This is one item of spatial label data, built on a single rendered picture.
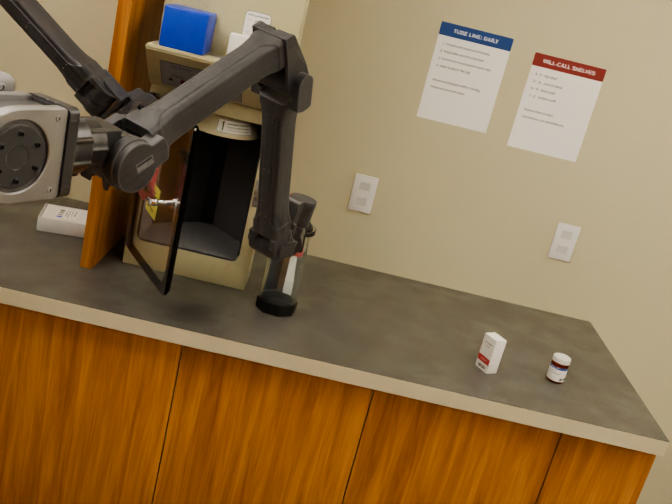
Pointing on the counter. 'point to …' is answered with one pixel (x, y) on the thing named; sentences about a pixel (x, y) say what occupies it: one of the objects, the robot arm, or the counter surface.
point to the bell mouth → (229, 127)
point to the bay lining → (223, 182)
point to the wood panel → (94, 249)
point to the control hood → (188, 66)
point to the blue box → (187, 29)
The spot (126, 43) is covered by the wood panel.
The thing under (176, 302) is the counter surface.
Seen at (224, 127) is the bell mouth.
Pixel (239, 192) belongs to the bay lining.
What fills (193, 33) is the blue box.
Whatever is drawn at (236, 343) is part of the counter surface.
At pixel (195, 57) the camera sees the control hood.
